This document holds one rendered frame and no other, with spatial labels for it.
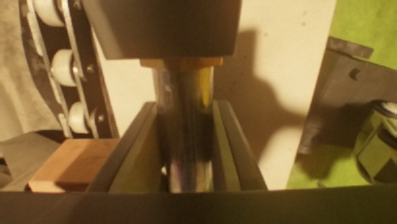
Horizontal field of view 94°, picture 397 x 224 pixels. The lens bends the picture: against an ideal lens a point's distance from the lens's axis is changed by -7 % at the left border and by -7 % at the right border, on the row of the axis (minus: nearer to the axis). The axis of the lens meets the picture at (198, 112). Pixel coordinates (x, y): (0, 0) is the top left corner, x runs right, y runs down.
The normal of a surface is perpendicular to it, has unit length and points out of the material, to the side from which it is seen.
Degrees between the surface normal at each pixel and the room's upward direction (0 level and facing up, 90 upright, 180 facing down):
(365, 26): 0
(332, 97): 0
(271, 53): 0
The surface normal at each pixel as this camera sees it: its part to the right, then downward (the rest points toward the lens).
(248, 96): 0.01, 0.50
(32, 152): 0.05, -0.87
